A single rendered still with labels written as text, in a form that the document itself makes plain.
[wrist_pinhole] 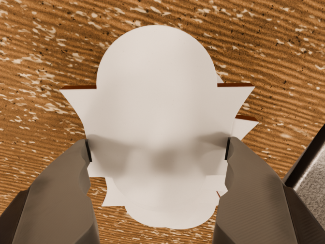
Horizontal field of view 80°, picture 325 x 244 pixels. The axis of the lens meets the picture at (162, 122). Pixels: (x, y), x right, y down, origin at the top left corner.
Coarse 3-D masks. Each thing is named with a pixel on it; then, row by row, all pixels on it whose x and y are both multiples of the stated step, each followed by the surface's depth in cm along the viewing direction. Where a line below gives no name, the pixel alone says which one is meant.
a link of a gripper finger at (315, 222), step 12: (288, 192) 8; (288, 204) 8; (300, 204) 8; (300, 216) 7; (312, 216) 7; (300, 228) 7; (312, 228) 7; (300, 240) 6; (312, 240) 6; (324, 240) 6
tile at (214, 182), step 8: (240, 120) 14; (248, 120) 14; (256, 120) 14; (232, 128) 14; (240, 128) 14; (248, 128) 14; (232, 136) 14; (240, 136) 14; (208, 176) 16; (216, 176) 16; (224, 176) 16; (208, 184) 16; (216, 184) 16; (224, 184) 16; (200, 192) 17; (192, 200) 17; (144, 208) 18; (152, 208) 18; (160, 208) 18; (168, 208) 18; (176, 208) 18
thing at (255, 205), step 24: (240, 144) 11; (240, 168) 10; (264, 168) 10; (240, 192) 8; (264, 192) 8; (216, 216) 7; (240, 216) 7; (264, 216) 7; (288, 216) 7; (216, 240) 7; (240, 240) 6; (264, 240) 6; (288, 240) 6
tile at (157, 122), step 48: (144, 48) 11; (192, 48) 11; (96, 96) 12; (144, 96) 12; (192, 96) 12; (240, 96) 12; (96, 144) 13; (144, 144) 13; (192, 144) 13; (144, 192) 16; (192, 192) 16
